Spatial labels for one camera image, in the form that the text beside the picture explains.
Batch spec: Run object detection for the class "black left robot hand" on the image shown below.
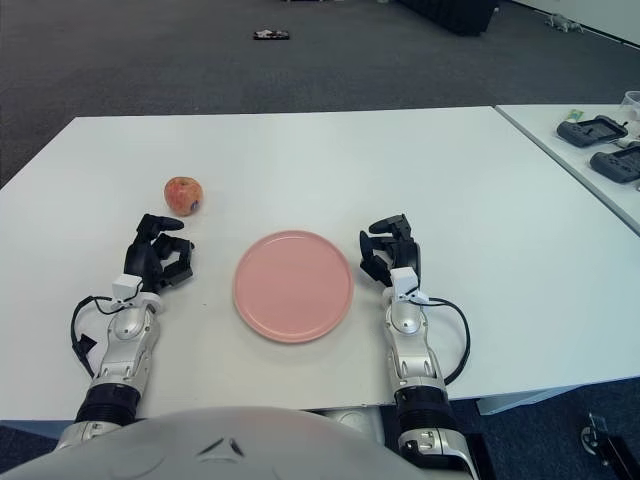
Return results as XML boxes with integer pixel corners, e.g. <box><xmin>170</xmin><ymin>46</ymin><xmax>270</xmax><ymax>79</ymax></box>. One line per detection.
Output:
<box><xmin>112</xmin><ymin>213</ymin><xmax>196</xmax><ymax>307</ymax></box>

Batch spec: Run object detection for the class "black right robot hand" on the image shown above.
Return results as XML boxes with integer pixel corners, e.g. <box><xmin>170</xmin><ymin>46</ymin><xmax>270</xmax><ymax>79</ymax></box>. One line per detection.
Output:
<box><xmin>358</xmin><ymin>213</ymin><xmax>424</xmax><ymax>304</ymax></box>

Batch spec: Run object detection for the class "red yellow apple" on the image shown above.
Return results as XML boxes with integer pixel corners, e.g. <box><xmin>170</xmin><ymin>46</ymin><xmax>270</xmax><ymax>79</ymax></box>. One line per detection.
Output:
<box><xmin>163</xmin><ymin>175</ymin><xmax>205</xmax><ymax>217</ymax></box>

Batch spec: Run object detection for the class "pink round plate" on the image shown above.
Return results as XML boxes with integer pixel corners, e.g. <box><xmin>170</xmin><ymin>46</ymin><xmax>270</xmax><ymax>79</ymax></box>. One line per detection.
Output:
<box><xmin>232</xmin><ymin>229</ymin><xmax>355</xmax><ymax>345</ymax></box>

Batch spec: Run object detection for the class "grey robot torso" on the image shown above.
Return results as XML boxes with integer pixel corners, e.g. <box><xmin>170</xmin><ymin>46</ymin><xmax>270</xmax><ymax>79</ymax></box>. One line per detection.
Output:
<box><xmin>0</xmin><ymin>405</ymin><xmax>431</xmax><ymax>480</ymax></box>

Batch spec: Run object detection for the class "black game controller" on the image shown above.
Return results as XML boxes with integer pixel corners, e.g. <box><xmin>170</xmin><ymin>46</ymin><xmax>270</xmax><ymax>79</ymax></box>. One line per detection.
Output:
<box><xmin>589</xmin><ymin>144</ymin><xmax>640</xmax><ymax>184</ymax></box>
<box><xmin>556</xmin><ymin>114</ymin><xmax>629</xmax><ymax>149</ymax></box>

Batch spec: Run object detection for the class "black chair caster base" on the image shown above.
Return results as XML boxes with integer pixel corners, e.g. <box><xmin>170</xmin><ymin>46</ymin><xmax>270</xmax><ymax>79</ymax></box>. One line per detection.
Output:
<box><xmin>579</xmin><ymin>412</ymin><xmax>640</xmax><ymax>480</ymax></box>

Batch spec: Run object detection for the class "small grey robot toy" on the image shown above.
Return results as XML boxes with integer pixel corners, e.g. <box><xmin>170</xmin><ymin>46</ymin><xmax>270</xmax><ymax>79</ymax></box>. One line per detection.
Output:
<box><xmin>544</xmin><ymin>13</ymin><xmax>584</xmax><ymax>32</ymax></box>

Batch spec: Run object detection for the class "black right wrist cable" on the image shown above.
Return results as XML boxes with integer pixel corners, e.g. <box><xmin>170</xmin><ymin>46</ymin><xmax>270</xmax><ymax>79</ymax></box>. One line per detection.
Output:
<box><xmin>412</xmin><ymin>297</ymin><xmax>472</xmax><ymax>386</ymax></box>

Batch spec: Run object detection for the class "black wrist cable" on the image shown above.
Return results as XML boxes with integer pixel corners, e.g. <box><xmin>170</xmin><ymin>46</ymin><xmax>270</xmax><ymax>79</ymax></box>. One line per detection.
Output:
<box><xmin>69</xmin><ymin>294</ymin><xmax>124</xmax><ymax>379</ymax></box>
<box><xmin>412</xmin><ymin>297</ymin><xmax>472</xmax><ymax>386</ymax></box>

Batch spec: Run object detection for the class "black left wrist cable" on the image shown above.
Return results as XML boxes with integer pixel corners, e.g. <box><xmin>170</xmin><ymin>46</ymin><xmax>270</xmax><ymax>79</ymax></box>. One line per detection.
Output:
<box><xmin>69</xmin><ymin>294</ymin><xmax>124</xmax><ymax>379</ymax></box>

